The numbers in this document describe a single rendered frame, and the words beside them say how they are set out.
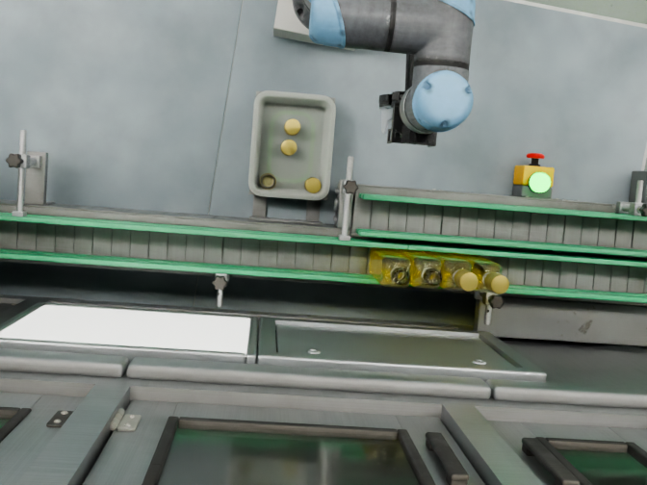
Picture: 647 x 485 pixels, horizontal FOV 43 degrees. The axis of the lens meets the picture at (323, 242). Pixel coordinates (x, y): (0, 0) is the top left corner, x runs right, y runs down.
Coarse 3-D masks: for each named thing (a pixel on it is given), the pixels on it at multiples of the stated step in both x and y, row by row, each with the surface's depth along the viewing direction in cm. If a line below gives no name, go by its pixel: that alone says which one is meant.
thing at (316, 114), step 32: (256, 96) 171; (288, 96) 172; (320, 96) 172; (256, 128) 172; (320, 128) 180; (256, 160) 175; (288, 160) 180; (320, 160) 180; (256, 192) 173; (288, 192) 174; (320, 192) 175
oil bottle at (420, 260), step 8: (408, 256) 159; (416, 256) 156; (424, 256) 158; (432, 256) 159; (416, 264) 152; (424, 264) 152; (432, 264) 152; (440, 264) 153; (416, 272) 152; (440, 272) 152; (416, 280) 152; (432, 288) 153
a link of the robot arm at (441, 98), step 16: (416, 80) 109; (432, 80) 104; (448, 80) 105; (464, 80) 105; (416, 96) 106; (432, 96) 105; (448, 96) 105; (464, 96) 105; (416, 112) 108; (432, 112) 105; (448, 112) 105; (464, 112) 105; (416, 128) 115; (432, 128) 108; (448, 128) 106
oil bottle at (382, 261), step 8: (376, 248) 169; (384, 248) 171; (376, 256) 161; (384, 256) 154; (392, 256) 155; (400, 256) 156; (376, 264) 160; (384, 264) 152; (392, 264) 151; (400, 264) 151; (408, 264) 152; (376, 272) 159; (384, 272) 152; (384, 280) 152; (392, 280) 151
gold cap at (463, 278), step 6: (462, 270) 148; (468, 270) 149; (456, 276) 148; (462, 276) 145; (468, 276) 145; (474, 276) 145; (456, 282) 148; (462, 282) 145; (468, 282) 145; (474, 282) 145; (462, 288) 145; (468, 288) 145; (474, 288) 145
